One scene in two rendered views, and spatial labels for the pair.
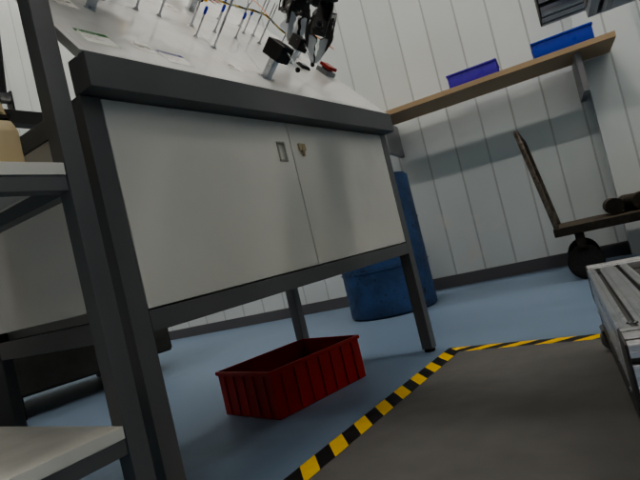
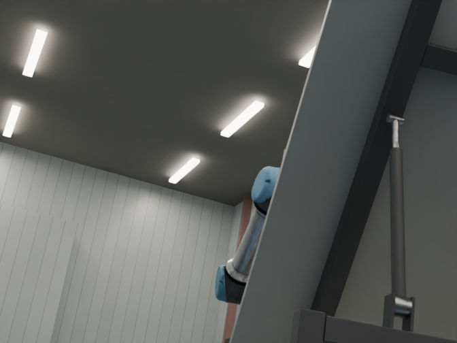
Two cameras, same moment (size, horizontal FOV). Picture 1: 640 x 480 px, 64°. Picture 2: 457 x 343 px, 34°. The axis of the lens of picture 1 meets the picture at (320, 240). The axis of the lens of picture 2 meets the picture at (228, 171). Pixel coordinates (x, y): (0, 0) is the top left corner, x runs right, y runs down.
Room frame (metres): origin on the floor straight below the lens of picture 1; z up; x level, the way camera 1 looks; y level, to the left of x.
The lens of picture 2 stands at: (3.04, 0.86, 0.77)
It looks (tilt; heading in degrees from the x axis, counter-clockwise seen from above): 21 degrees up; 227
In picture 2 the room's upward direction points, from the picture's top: 9 degrees clockwise
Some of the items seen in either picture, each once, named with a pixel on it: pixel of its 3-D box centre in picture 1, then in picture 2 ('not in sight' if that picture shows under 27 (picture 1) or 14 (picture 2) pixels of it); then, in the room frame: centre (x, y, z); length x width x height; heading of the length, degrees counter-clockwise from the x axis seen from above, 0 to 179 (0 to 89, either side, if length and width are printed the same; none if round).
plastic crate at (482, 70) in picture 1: (474, 78); not in sight; (3.15, -1.17, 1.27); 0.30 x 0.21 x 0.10; 65
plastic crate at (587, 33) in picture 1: (562, 47); not in sight; (2.94, -1.63, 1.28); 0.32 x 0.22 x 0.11; 65
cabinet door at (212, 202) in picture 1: (228, 198); not in sight; (1.15, 0.18, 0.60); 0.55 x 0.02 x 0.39; 145
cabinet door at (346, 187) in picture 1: (352, 190); not in sight; (1.60, -0.14, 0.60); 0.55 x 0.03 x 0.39; 145
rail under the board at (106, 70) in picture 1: (286, 108); not in sight; (1.37, 0.01, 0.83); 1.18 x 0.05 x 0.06; 145
